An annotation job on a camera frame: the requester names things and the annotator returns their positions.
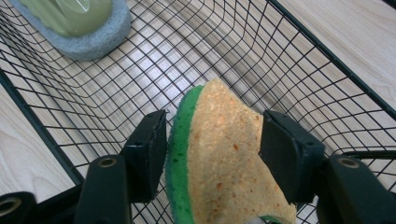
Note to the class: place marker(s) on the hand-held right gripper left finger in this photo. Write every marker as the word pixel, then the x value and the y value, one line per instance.
pixel 144 158

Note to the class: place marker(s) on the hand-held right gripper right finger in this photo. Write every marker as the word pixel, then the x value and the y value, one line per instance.
pixel 288 155

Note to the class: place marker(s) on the yellow and green sponge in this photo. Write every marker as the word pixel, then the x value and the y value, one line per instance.
pixel 218 155

